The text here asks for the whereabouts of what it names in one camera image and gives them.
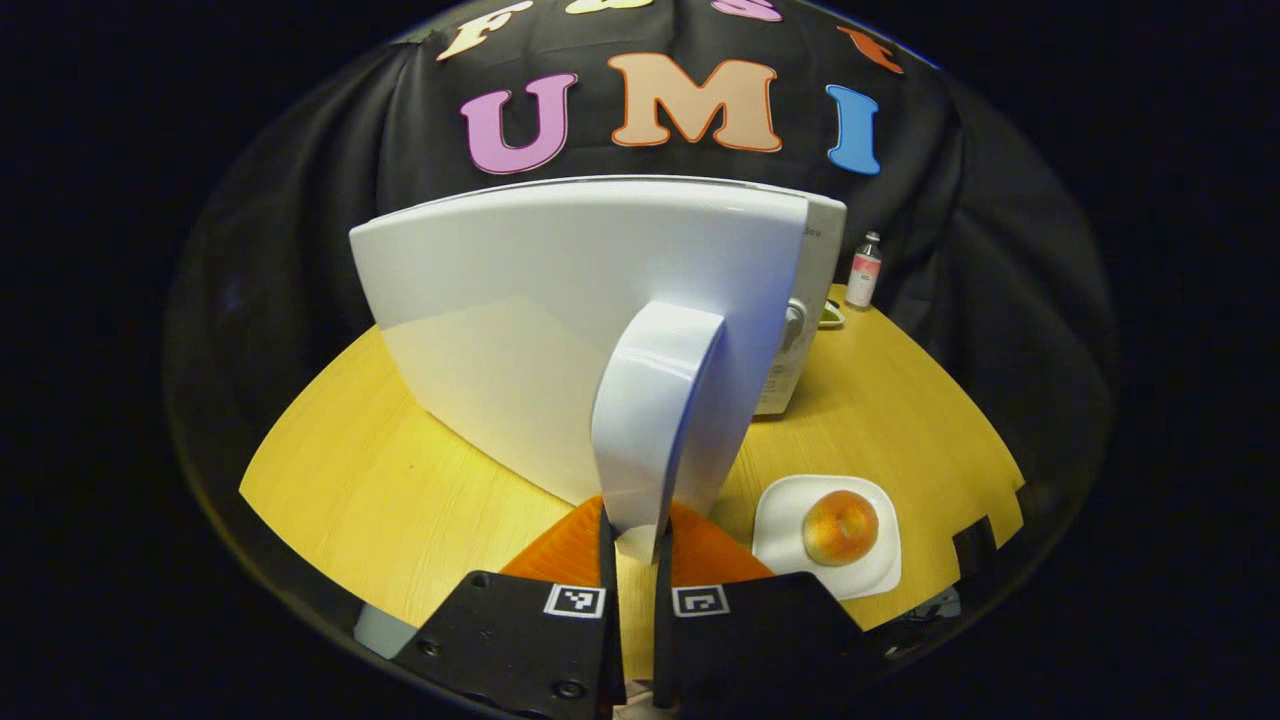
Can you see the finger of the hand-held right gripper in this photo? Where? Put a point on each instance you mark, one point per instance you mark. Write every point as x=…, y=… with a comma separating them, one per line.
x=975, y=550

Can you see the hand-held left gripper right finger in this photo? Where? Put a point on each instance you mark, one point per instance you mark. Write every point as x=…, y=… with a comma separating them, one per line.
x=663, y=650

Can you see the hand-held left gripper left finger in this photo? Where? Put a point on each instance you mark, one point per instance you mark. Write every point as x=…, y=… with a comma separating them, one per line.
x=614, y=650

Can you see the brown bagel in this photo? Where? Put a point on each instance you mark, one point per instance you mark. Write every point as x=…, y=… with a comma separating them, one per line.
x=840, y=528

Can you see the white microwave oven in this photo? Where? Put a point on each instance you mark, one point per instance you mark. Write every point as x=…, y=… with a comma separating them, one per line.
x=520, y=330

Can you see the white square plate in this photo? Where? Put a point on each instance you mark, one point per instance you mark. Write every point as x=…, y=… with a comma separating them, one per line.
x=780, y=530

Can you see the small bottle with pink label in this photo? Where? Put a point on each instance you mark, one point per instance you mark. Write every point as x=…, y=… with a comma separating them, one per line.
x=863, y=275

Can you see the black backdrop cloth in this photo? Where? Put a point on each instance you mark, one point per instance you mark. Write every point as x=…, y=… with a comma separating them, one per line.
x=1000, y=250

